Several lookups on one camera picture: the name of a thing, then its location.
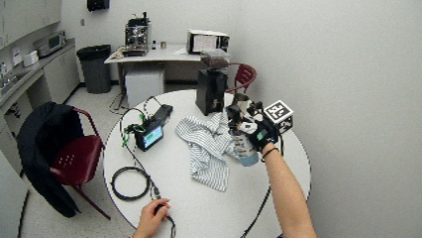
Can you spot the black wristband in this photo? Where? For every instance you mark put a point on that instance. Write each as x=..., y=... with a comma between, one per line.
x=268, y=152

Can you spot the black jacket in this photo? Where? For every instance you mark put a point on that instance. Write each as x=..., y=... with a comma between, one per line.
x=43, y=152

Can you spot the striped white cloth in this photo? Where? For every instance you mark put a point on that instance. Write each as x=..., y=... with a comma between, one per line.
x=209, y=148

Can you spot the counter with cabinets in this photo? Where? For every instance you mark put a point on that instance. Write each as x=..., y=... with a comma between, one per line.
x=38, y=79

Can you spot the black coffee grinder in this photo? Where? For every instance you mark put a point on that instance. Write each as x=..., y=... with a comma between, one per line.
x=211, y=86

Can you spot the white rectangular side table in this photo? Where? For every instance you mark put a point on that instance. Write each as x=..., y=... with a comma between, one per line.
x=153, y=56

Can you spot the white box appliance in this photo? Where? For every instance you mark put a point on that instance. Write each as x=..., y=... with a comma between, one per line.
x=206, y=41

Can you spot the silver microwave oven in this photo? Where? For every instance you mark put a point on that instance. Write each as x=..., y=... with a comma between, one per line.
x=50, y=43

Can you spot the black trash bin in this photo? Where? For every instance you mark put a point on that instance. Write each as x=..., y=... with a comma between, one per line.
x=94, y=67

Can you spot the white marker cube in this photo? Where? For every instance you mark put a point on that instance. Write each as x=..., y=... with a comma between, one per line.
x=278, y=112

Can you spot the espresso machine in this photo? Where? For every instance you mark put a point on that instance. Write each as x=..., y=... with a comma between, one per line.
x=137, y=36

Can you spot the black box device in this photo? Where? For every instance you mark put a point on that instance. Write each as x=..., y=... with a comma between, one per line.
x=161, y=114

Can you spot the small screen device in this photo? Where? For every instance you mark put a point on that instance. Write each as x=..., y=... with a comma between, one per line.
x=149, y=135

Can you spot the black wall dispenser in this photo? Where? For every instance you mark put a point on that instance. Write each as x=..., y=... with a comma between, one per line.
x=97, y=4

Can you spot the red chair with jacket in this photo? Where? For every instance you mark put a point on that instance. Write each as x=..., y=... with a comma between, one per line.
x=75, y=158

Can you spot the white cabinet under table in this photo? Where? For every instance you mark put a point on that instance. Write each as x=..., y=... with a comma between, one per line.
x=143, y=84

